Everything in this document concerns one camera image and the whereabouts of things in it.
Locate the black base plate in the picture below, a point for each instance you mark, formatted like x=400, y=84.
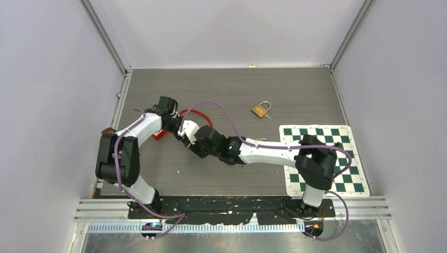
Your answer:
x=239, y=210

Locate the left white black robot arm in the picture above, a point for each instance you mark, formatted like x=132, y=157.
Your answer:
x=118, y=161

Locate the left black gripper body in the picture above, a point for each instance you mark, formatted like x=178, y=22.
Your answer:
x=174, y=125

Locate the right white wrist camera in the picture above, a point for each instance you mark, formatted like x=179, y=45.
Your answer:
x=188, y=130

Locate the brown wooden metronome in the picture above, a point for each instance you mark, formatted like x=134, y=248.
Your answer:
x=108, y=130

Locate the large brass padlock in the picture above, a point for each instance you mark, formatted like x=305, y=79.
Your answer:
x=261, y=110

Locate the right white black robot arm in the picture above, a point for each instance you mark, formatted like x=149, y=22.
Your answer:
x=314, y=161

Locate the red combination lock box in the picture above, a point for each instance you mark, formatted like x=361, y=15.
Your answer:
x=158, y=135

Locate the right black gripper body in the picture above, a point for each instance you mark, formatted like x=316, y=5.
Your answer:
x=197, y=147

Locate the red cable lock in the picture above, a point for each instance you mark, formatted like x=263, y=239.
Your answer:
x=199, y=113

